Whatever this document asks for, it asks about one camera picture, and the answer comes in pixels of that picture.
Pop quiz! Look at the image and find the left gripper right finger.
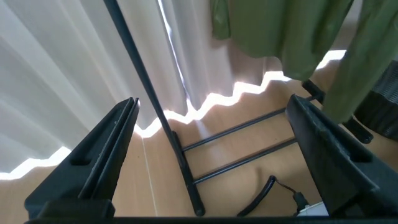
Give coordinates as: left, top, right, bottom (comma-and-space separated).
285, 94, 398, 217

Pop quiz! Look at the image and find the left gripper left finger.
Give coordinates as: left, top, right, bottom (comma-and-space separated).
24, 97, 141, 218

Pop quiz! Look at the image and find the green printed shirt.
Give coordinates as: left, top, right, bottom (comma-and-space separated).
210, 0, 398, 124

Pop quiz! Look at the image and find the white laundry basket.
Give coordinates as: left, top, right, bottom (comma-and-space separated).
354, 60, 398, 141

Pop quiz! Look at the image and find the black clothes rack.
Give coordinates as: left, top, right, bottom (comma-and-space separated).
103, 0, 374, 217

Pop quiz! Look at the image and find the beige curtain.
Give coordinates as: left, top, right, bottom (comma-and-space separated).
0, 0, 358, 181

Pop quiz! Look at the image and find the black cable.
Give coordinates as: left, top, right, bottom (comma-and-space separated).
237, 175, 309, 217

